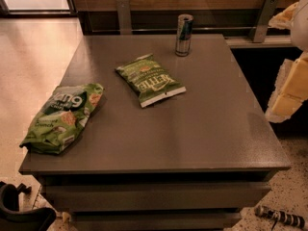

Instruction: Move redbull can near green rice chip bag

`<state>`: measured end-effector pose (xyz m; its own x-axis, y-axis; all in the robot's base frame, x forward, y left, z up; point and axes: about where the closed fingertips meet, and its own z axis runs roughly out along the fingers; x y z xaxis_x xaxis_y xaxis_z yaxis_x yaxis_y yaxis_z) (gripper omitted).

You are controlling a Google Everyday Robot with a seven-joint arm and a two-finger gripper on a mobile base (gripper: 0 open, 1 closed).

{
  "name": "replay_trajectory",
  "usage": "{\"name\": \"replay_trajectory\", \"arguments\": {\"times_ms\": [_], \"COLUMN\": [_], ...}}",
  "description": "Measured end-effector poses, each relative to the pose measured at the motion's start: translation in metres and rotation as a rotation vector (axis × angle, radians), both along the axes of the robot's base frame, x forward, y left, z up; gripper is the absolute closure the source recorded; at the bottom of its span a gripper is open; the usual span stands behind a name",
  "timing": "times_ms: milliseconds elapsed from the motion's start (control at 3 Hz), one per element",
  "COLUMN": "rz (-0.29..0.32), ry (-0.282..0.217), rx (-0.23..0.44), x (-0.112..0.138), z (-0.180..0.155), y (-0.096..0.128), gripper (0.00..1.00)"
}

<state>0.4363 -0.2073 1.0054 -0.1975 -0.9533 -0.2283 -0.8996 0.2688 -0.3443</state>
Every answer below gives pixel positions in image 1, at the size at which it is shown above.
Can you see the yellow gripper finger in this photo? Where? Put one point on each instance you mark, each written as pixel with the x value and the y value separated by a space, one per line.
pixel 291 89
pixel 283 20

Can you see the redbull can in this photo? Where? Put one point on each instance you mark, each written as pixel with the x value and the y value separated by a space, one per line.
pixel 184 34

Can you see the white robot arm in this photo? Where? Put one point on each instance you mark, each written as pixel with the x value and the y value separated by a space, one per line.
pixel 299 27

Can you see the green Kettle chip bag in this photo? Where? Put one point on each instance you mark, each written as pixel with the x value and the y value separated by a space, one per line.
pixel 149 80

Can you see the green rice chip bag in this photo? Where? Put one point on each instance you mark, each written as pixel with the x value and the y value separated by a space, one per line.
pixel 62 118

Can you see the grey drawer cabinet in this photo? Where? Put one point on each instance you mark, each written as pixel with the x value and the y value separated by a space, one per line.
pixel 190 162

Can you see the black white striped tool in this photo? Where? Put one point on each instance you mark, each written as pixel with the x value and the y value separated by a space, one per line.
pixel 300 222

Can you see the black chair base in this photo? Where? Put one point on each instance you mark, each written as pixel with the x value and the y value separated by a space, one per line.
pixel 13 219

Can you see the right metal bracket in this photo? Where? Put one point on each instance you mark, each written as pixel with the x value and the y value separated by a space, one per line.
pixel 259 31

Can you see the metal bracket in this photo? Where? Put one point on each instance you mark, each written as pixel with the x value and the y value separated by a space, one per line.
pixel 259 31
pixel 124 16

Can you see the left metal bracket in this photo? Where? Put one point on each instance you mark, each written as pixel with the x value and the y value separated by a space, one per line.
pixel 124 16

